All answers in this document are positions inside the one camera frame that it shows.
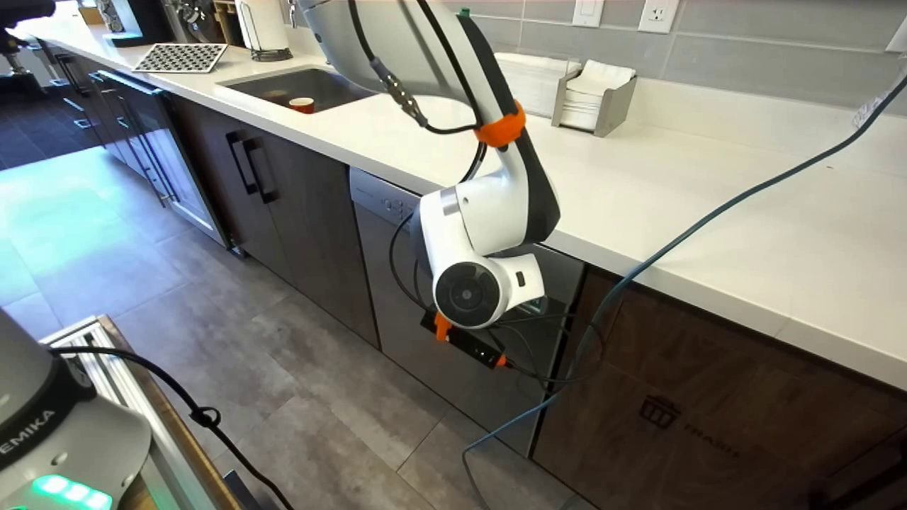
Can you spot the black wrist camera orange mount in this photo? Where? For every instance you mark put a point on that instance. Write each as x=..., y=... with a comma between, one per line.
x=470, y=341

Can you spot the white paper towel stack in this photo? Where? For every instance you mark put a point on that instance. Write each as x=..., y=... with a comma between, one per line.
x=544, y=87

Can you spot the striped dish drying mat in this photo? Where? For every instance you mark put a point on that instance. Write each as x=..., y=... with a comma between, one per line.
x=181, y=59

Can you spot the dark glossy cabinet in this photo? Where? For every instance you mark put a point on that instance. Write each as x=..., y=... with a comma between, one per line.
x=144, y=144

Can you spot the stainless steel dishwasher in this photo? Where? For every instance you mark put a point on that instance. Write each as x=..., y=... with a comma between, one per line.
x=406, y=349

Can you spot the white napkin stack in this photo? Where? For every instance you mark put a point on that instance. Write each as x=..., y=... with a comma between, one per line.
x=592, y=87

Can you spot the steel kitchen sink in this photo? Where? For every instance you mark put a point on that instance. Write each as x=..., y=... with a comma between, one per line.
x=274, y=87

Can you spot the grey metal napkin holder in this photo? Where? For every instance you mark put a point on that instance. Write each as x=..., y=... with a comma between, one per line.
x=605, y=111

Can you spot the wooden robot cart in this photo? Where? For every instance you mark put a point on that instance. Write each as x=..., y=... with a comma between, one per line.
x=181, y=414

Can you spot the black coffee machine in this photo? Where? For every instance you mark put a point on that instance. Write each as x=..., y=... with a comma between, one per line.
x=140, y=20

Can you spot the white kettle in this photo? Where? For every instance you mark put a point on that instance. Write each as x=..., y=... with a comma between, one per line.
x=263, y=30

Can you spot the white wall outlet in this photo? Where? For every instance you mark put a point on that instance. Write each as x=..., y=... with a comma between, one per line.
x=896, y=36
x=658, y=16
x=589, y=12

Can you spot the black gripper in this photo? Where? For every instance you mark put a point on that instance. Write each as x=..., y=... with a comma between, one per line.
x=524, y=328

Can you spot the dark wood sink cabinet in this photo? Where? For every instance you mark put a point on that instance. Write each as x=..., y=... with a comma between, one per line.
x=301, y=244

